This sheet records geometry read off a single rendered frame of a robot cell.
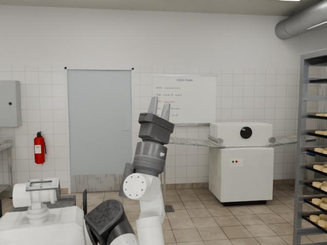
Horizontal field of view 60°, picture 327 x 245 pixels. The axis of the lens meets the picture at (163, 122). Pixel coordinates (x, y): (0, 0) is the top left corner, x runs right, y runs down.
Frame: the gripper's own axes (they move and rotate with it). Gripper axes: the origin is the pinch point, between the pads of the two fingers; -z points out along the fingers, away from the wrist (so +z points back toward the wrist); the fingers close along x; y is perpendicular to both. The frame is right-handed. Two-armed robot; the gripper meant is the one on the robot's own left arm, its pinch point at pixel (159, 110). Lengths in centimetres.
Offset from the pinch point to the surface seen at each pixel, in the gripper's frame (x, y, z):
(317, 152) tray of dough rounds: -97, -15, -12
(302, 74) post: -85, -10, -51
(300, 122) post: -94, -7, -28
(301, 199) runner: -111, -3, 10
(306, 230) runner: -121, -4, 25
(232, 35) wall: -299, 183, -267
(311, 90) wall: -447, 101, -217
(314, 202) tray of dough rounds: -110, -10, 11
